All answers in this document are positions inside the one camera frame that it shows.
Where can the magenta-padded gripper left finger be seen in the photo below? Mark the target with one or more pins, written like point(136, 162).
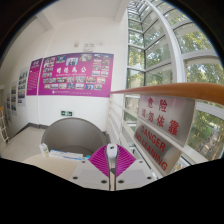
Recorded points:
point(93, 170)

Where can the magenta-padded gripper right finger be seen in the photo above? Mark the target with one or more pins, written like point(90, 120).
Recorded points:
point(128, 170)

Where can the white and teal flat box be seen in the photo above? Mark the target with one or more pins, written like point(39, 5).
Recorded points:
point(86, 157)

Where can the grey round-backed chair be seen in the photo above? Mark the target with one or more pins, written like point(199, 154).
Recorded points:
point(73, 133)

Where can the white metal balustrade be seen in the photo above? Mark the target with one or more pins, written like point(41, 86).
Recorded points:
point(121, 123)

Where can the silver red-lettered warning sign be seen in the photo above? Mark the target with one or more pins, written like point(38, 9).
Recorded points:
point(163, 126)

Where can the green exit sign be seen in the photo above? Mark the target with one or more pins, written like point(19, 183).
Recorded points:
point(66, 113)

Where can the orange wooden handrail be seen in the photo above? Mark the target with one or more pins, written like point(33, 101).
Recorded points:
point(180, 90)

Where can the large magenta photo poster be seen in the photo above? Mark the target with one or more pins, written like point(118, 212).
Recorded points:
point(76, 75)

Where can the white stair railing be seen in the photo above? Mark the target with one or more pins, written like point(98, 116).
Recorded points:
point(3, 125)

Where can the narrow magenta text poster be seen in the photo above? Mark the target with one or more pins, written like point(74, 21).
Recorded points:
point(34, 76)

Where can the white wall photo board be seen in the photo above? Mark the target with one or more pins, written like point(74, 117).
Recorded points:
point(8, 106)
point(22, 87)
point(13, 98)

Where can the white-framed glass window wall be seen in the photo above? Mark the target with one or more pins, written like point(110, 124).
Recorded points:
point(180, 43)

